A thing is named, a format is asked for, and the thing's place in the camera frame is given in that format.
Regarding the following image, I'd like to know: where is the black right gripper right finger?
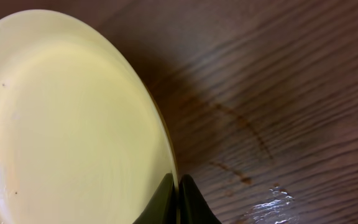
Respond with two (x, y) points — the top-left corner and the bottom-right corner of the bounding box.
(179, 174), (221, 224)

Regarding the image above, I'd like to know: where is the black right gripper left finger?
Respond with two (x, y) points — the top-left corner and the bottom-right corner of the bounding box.
(134, 173), (177, 224)

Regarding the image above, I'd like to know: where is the yellow round plate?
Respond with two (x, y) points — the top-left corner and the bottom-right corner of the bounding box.
(0, 10), (177, 223)

